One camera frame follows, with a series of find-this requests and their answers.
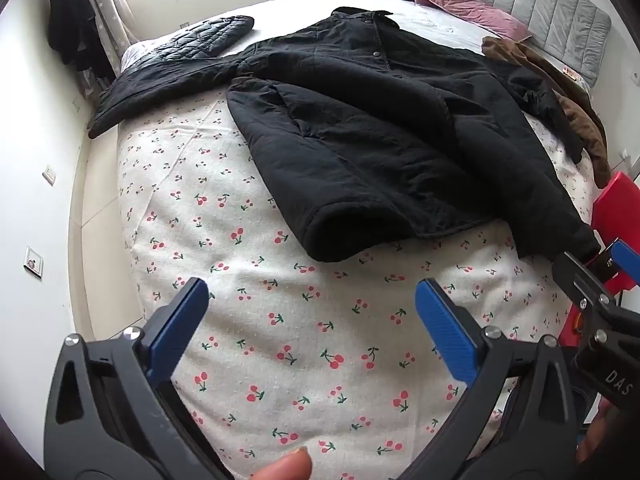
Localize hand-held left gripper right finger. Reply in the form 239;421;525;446
400;277;591;480

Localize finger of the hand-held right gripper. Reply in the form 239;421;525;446
596;239;640;282
551;251;620;322

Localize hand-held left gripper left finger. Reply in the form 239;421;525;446
44;276;236;480

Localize black quilted jacket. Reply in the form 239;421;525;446
88;6;603;265

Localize dark hanging clothes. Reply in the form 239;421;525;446
47;0;119;87

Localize person's right hand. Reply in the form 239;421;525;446
575;405;626;466

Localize person's left hand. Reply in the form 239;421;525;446
248;447;314;480

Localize red plastic stool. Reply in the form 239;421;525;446
564;170;640;347

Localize cherry print bed sheet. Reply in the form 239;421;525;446
116;91;601;480

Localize brown garment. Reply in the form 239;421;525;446
481;36;612;188

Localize grey padded headboard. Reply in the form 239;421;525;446
432;0;612;95

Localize grey bed blanket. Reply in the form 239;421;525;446
120;0;568;111

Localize black puffer jacket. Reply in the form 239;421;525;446
131;15;256;70

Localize patterned curtain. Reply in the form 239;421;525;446
70;0;140;77

